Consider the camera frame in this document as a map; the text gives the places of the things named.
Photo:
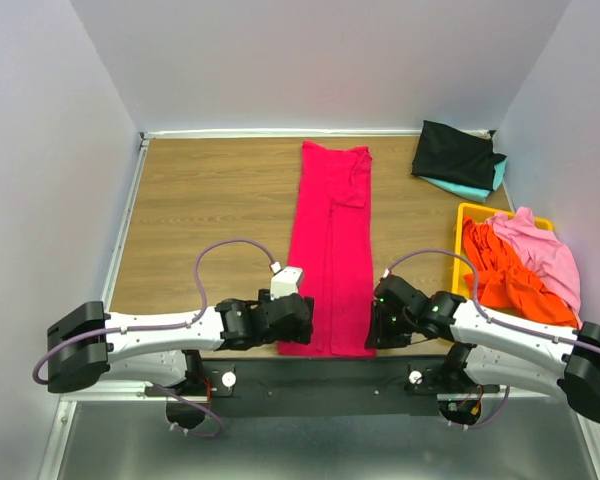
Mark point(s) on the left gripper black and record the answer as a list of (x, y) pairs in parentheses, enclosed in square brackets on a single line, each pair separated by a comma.
[(303, 333)]

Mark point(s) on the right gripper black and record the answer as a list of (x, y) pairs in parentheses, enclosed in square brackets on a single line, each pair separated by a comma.
[(377, 332)]

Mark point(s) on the magenta t shirt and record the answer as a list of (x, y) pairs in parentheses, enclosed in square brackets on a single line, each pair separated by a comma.
[(331, 243)]

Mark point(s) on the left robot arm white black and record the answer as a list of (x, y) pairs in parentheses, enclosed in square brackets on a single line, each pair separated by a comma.
[(89, 343)]

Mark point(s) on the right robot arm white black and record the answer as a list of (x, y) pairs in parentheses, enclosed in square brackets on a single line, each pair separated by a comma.
[(489, 348)]

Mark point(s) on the yellow plastic bin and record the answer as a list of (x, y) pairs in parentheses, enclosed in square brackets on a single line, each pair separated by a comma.
[(462, 250)]

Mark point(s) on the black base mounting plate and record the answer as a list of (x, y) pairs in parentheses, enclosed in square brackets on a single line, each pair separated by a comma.
[(314, 387)]

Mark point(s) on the orange t shirt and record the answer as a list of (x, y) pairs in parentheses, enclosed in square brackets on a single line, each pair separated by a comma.
[(522, 268)]

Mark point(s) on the folded teal t shirt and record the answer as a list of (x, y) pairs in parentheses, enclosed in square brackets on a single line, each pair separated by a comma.
[(476, 195)]

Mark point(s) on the light pink t shirt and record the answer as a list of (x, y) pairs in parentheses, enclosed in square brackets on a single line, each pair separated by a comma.
[(541, 252)]

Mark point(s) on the folded black t shirt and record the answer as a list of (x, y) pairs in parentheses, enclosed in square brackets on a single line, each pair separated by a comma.
[(448, 154)]

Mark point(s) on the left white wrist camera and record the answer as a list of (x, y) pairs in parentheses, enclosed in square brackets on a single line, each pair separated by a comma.
[(285, 282)]

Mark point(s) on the aluminium frame rail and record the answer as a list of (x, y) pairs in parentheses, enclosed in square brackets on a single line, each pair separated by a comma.
[(205, 213)]

